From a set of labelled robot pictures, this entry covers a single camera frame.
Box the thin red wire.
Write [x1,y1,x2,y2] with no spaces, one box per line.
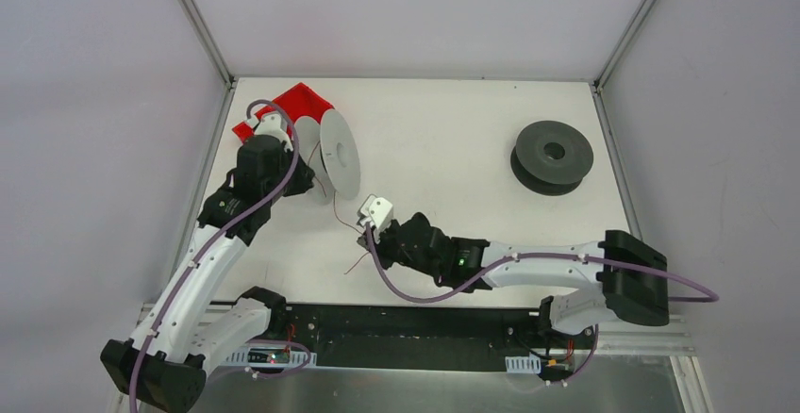
[306,141,371,276]

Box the white perforated spool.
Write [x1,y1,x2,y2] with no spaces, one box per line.
[295,108,361,206]

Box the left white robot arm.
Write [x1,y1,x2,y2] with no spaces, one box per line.
[100,131,314,412]

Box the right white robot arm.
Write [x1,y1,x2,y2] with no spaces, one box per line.
[358,213,670,347]

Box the red plastic bin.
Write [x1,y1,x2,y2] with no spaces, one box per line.
[232,82,335,142]

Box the dark grey spool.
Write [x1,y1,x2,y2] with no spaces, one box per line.
[509,121,594,196]

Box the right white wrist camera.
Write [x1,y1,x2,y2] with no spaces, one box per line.
[357,194,394,233]

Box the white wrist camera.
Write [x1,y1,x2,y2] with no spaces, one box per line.
[244,111,294,151]
[357,194,394,233]

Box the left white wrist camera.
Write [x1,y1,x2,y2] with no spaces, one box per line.
[244,111,294,151]

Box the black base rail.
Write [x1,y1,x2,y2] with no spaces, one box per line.
[270,304,568,372]

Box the left white cable duct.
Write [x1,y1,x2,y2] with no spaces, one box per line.
[220,348,317,370]

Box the white cable duct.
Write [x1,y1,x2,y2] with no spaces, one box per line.
[220,348,317,370]
[505,355,542,375]

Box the right white cable duct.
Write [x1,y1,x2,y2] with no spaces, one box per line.
[505,355,542,375]

